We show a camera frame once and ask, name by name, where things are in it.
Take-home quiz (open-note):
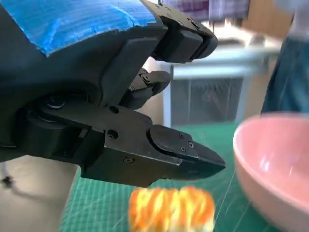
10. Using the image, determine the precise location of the oblong toy bread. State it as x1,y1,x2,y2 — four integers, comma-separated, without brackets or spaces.
129,186,215,232

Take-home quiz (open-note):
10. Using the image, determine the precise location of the green cutting mat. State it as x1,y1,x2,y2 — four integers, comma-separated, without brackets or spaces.
59,120,309,232

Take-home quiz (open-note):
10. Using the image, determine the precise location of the white cabinet with mesh panel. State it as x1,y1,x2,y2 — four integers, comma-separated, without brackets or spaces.
163,48,281,129

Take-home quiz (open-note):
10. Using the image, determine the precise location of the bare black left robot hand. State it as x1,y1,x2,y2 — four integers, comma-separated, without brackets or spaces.
0,0,226,189

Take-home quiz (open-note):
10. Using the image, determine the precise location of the pink bowl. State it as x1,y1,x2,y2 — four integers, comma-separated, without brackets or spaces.
233,113,309,232

